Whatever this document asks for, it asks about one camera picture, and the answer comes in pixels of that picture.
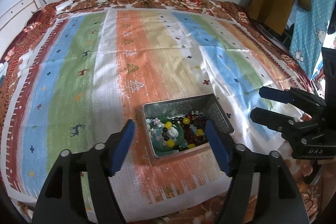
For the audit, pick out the green jade bangle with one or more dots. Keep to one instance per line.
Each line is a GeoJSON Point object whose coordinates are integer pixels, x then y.
{"type": "Point", "coordinates": [166, 135]}

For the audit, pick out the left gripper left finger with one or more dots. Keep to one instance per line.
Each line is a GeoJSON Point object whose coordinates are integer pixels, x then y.
{"type": "Point", "coordinates": [61, 199]}

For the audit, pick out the white charger on bed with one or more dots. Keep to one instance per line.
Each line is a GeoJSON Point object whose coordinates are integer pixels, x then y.
{"type": "Point", "coordinates": [63, 5]}

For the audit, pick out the silver metal tin box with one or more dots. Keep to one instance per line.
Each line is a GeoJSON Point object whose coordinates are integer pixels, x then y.
{"type": "Point", "coordinates": [195, 111]}

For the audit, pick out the white headboard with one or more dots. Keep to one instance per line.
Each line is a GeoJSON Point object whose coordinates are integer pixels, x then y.
{"type": "Point", "coordinates": [16, 17]}

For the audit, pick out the blue dotted curtain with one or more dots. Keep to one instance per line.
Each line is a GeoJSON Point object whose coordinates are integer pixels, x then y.
{"type": "Point", "coordinates": [309, 33]}

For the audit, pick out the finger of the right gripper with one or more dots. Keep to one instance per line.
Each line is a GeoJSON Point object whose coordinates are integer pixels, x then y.
{"type": "Point", "coordinates": [305, 101]}
{"type": "Point", "coordinates": [284, 124]}

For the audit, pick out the grey crumpled cloth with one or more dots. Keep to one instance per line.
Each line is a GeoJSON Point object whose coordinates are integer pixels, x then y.
{"type": "Point", "coordinates": [3, 71]}

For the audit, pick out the right hand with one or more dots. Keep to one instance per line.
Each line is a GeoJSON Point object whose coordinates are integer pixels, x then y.
{"type": "Point", "coordinates": [305, 117]}

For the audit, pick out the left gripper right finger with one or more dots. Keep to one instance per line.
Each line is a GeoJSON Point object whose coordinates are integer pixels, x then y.
{"type": "Point", "coordinates": [278, 197]}

